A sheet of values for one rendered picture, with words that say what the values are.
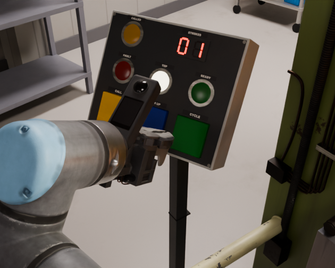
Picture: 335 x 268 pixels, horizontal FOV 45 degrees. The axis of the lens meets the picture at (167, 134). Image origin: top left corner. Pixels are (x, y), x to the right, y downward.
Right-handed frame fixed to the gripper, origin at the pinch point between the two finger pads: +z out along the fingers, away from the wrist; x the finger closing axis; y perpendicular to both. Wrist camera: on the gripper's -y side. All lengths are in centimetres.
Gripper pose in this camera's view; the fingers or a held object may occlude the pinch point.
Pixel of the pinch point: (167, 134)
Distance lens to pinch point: 75.6
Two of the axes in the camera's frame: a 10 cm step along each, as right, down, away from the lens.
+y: -2.6, 9.5, 1.5
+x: 8.6, 3.0, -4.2
